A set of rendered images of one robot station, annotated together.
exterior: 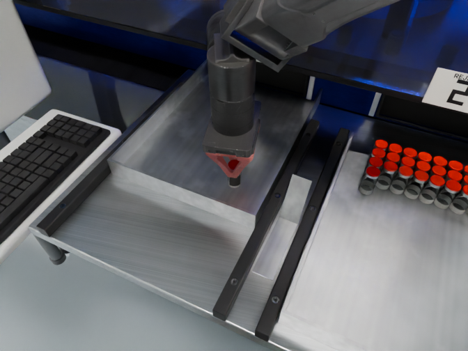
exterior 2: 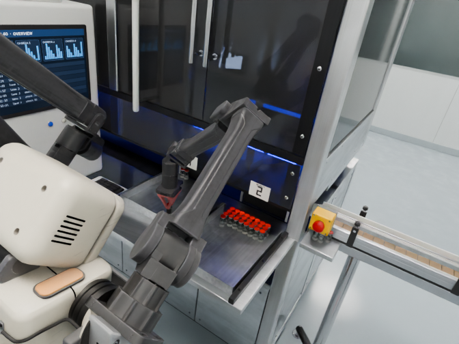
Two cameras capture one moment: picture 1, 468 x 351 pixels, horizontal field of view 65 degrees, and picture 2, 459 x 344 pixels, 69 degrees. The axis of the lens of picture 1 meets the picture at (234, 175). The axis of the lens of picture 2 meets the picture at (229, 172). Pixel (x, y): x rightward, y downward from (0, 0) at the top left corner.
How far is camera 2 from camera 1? 0.77 m
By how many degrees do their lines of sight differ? 20
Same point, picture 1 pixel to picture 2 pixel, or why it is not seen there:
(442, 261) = (237, 251)
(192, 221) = (146, 222)
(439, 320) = (224, 265)
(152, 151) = (139, 196)
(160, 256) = (130, 230)
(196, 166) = (155, 205)
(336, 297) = not seen: hidden behind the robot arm
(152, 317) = not seen: hidden behind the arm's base
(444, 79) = (253, 185)
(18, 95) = (87, 166)
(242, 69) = (171, 165)
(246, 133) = (173, 189)
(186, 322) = not seen: hidden behind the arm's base
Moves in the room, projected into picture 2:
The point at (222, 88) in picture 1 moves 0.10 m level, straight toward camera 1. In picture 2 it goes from (164, 170) to (157, 185)
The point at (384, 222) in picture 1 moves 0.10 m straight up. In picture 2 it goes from (222, 236) to (225, 214)
